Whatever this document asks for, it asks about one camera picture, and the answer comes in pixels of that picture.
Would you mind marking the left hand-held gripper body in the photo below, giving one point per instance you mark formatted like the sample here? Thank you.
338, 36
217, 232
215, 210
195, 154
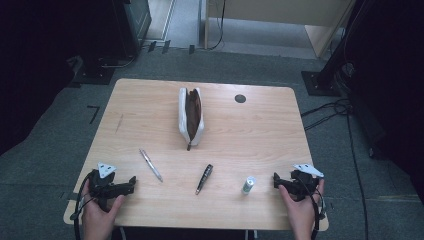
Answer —
103, 186

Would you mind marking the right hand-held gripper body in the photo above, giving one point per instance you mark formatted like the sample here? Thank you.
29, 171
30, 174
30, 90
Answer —
301, 183

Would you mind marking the white green tube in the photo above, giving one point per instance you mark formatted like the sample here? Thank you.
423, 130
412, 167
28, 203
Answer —
248, 185

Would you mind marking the black pen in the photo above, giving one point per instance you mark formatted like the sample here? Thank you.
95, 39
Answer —
204, 179

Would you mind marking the white pencil case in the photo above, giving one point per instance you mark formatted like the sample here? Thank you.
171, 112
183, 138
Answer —
191, 115

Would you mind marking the person's right hand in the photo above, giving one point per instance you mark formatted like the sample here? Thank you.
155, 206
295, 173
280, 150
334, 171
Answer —
300, 210

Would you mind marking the person's left hand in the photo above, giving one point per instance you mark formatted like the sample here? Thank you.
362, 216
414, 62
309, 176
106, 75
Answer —
96, 216

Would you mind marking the silver pen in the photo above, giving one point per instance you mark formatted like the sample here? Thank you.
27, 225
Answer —
151, 165

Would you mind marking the gray tape strip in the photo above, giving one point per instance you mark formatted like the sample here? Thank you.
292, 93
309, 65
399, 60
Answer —
68, 196

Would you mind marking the black angled floor tape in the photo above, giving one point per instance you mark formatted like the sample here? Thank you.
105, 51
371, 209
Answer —
94, 113

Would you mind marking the black round table grommet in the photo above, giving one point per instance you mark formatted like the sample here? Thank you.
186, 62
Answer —
240, 98

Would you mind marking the dark cabinet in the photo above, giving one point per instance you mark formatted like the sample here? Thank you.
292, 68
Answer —
138, 23

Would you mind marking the light wooden cabinet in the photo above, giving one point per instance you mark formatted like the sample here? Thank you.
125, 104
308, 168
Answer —
283, 13

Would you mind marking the black stand with base plate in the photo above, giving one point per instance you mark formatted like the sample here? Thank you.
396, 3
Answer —
321, 81
96, 71

